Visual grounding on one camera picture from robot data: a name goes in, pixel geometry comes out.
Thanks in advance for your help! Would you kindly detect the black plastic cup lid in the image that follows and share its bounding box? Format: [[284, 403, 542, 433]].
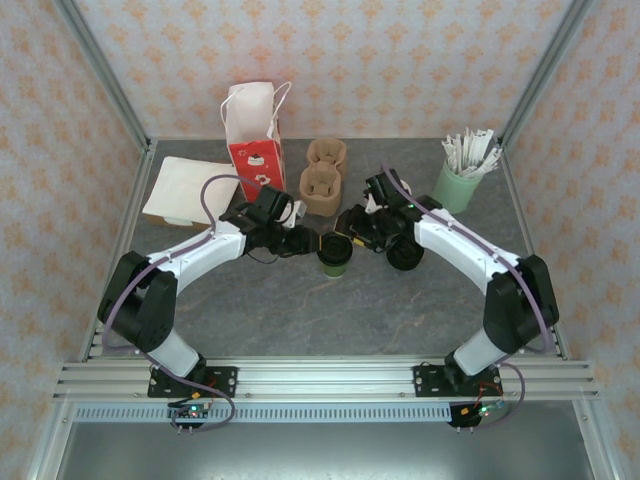
[[317, 232, 354, 266]]

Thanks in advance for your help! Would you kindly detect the red white paper gift bag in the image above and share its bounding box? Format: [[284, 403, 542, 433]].
[[219, 80, 294, 201]]

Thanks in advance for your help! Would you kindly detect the brown pulp cup carrier stack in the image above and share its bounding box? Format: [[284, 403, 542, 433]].
[[298, 149, 350, 219]]

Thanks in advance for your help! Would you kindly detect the black plastic lid stack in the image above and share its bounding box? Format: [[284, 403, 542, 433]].
[[385, 238, 426, 274]]

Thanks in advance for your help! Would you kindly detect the mint green straw holder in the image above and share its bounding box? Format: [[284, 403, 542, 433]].
[[432, 157, 485, 215]]

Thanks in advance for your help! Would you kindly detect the white paper napkin stack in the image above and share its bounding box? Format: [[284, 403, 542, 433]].
[[142, 155, 240, 229]]

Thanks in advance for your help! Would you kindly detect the small circuit board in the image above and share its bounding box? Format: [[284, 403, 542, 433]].
[[167, 403, 211, 421], [459, 399, 506, 420]]

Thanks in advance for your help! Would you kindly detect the grey metal sheet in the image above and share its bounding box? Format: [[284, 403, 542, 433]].
[[54, 419, 601, 480]]

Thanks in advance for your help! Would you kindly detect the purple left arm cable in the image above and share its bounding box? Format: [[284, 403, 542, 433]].
[[102, 173, 266, 401]]

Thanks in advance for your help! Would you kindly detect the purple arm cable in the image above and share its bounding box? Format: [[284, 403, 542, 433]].
[[102, 173, 266, 401], [380, 164, 557, 371]]

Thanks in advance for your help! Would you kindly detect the wide aluminium mounting rail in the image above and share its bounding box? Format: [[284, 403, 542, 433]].
[[52, 355, 600, 401]]

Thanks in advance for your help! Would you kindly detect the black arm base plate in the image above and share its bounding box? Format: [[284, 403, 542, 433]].
[[412, 363, 504, 400], [147, 366, 239, 400]]

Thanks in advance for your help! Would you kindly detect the slotted grey cable duct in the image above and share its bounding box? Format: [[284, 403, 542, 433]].
[[74, 405, 454, 425]]

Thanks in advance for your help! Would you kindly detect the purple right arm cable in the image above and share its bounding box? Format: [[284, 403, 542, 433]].
[[380, 164, 557, 371]]

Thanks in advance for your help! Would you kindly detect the aluminium frame post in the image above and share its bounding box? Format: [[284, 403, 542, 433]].
[[499, 0, 596, 146], [53, 0, 153, 154]]

